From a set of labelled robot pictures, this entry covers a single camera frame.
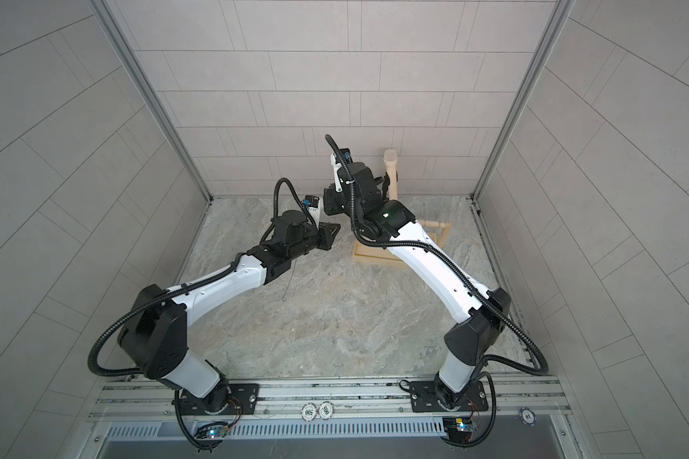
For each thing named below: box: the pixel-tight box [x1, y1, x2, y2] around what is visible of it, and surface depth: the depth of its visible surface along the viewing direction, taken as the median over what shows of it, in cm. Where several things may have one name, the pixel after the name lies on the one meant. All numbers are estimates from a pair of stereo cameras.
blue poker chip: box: [518, 406, 537, 427], surface depth 70 cm
